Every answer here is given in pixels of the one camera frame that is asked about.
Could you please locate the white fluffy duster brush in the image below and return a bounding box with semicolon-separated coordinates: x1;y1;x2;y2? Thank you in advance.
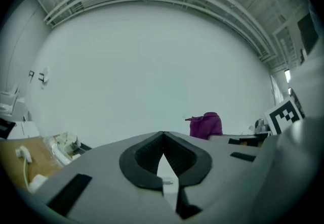
15;145;48;194

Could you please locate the clear plastic bag of parts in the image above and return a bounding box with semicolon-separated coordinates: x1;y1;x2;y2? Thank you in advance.
43;131;80;167

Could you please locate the white toilet with black panel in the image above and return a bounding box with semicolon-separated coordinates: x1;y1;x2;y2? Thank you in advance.
0;116;40;140

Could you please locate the large cardboard box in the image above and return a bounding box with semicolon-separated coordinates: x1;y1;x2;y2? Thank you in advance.
0;136;74;191

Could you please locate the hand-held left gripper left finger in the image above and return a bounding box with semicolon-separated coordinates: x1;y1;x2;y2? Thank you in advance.
29;130;178;224

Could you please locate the black tray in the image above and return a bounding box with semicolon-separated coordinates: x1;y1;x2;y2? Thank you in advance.
72;142;93;162

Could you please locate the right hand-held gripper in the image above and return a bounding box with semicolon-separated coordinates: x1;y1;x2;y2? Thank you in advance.
208;98;305;148

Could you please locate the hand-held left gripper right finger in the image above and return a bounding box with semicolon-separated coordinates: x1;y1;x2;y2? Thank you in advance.
163;130;263;224

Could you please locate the purple cloth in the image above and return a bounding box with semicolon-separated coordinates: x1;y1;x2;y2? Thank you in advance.
185;111;223;140

